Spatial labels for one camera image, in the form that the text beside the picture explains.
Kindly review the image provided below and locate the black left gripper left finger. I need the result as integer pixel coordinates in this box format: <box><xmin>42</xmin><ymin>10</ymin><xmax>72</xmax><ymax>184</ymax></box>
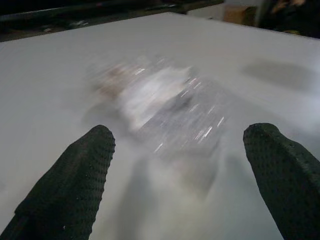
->
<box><xmin>0</xmin><ymin>124</ymin><xmax>116</xmax><ymax>240</ymax></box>

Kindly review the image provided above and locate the brown cardboard box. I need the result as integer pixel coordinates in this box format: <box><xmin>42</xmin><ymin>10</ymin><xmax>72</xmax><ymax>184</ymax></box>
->
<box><xmin>223</xmin><ymin>4</ymin><xmax>258</xmax><ymax>27</ymax></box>

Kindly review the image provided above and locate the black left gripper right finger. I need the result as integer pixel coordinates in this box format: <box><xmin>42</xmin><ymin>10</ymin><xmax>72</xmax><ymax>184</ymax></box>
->
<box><xmin>242</xmin><ymin>122</ymin><xmax>320</xmax><ymax>240</ymax></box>

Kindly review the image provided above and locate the clear bubble wrap bag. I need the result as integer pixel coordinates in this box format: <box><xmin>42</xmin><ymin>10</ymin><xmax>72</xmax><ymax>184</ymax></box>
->
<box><xmin>86</xmin><ymin>56</ymin><xmax>230</xmax><ymax>193</ymax></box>

